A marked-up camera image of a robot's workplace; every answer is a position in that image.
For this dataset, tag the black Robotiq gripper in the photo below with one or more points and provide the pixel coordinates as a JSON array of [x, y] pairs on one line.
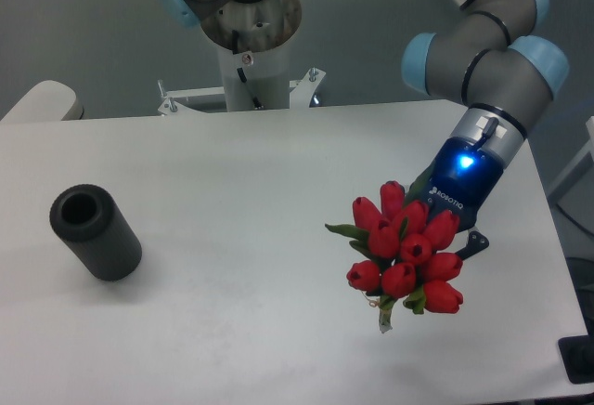
[[459, 179]]

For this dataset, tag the red tulip bouquet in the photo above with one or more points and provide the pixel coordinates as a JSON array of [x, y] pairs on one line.
[[406, 257]]

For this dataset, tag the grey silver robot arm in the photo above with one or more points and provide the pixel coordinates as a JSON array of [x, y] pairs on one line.
[[492, 64]]

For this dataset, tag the black device at table edge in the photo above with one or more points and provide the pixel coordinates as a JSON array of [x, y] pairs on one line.
[[577, 358]]

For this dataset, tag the black cylindrical vase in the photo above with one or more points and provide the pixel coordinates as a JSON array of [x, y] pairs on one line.
[[87, 219]]

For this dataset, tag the beige chair seat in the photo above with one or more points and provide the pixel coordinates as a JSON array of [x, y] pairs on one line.
[[48, 101]]

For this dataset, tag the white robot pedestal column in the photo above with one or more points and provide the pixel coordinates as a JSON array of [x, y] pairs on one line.
[[255, 81]]

